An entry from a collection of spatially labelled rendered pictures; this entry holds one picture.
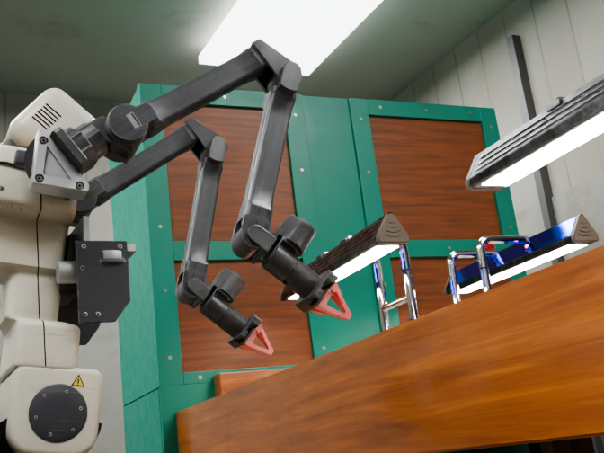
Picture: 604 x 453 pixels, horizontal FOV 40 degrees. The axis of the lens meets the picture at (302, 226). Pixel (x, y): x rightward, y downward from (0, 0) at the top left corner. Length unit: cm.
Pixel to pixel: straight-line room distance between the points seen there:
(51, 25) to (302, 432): 280
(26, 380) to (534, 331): 95
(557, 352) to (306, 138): 196
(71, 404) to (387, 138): 172
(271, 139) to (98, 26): 239
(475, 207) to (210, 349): 113
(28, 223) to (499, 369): 100
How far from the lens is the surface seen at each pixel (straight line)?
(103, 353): 430
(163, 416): 244
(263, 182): 167
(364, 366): 134
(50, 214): 167
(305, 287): 163
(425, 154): 303
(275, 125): 174
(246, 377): 245
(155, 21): 399
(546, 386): 98
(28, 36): 412
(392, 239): 189
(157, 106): 167
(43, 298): 168
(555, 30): 404
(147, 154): 211
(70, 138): 156
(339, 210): 278
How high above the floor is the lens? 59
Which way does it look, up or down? 16 degrees up
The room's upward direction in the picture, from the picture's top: 7 degrees counter-clockwise
